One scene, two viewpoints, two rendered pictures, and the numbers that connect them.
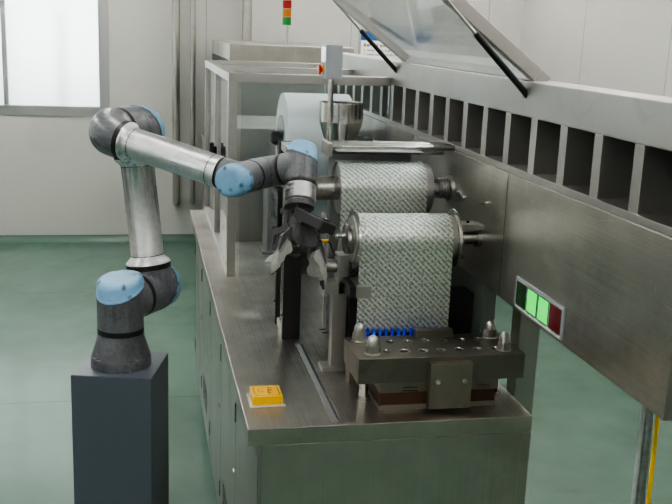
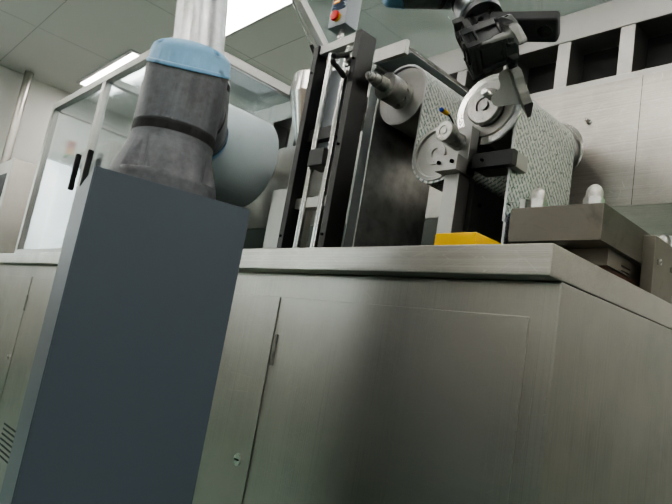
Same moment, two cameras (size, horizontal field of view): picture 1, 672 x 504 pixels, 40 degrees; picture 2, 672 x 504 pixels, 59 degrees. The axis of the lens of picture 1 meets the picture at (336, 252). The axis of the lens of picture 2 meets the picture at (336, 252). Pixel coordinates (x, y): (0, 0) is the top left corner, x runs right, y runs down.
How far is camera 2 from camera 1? 1.89 m
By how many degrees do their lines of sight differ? 37
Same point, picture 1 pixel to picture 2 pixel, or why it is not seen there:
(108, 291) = (191, 47)
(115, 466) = (142, 380)
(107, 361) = (165, 167)
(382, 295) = (527, 178)
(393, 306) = not seen: hidden behind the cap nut
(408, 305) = not seen: hidden behind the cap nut
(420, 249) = (555, 139)
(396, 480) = (651, 390)
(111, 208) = not seen: outside the picture
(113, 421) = (161, 280)
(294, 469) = (585, 341)
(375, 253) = (527, 122)
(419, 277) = (552, 172)
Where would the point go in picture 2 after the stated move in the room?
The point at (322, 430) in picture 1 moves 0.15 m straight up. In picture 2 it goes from (611, 280) to (621, 173)
